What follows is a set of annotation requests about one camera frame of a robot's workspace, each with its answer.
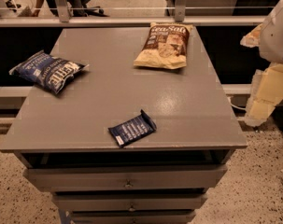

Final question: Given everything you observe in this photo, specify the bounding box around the grey drawer cabinet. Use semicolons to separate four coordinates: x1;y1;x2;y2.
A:
0;28;247;224

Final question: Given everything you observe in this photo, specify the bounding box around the white cable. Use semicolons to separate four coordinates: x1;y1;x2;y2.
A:
228;97;248;112

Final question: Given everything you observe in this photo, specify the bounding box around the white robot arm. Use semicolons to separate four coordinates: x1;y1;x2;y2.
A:
240;0;283;127

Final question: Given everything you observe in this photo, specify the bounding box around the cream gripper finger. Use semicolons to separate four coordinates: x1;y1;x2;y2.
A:
244;63;283;127
240;24;262;48

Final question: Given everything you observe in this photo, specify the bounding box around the blue kettle chips bag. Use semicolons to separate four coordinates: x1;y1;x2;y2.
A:
9;50;86;94

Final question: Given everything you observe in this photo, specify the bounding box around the sea salt chips bag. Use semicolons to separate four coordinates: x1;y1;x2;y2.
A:
134;22;193;70

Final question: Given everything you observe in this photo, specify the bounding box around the blue rxbar blueberry bar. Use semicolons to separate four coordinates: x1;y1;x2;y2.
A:
108;110;157;147

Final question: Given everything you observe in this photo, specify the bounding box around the metal railing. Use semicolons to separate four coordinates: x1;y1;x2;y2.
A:
0;0;283;28

